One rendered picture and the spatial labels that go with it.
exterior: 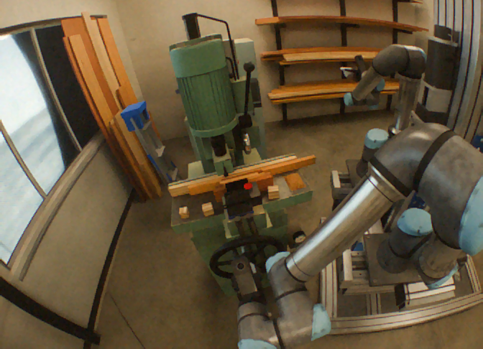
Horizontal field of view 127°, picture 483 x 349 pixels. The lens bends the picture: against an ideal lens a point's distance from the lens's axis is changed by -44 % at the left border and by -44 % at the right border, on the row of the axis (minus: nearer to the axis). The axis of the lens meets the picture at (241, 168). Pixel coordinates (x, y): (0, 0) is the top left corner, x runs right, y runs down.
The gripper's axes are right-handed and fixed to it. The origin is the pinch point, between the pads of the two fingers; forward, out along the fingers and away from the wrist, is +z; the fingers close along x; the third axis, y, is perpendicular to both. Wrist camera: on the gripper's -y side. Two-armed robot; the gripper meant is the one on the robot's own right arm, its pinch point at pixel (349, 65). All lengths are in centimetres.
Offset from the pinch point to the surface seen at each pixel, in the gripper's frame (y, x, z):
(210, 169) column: 22, -99, -42
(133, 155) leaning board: 38, -195, 39
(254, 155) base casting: 34, -76, -24
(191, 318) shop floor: 105, -146, -94
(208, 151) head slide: 7, -93, -51
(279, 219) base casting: 37, -71, -72
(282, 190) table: 25, -66, -67
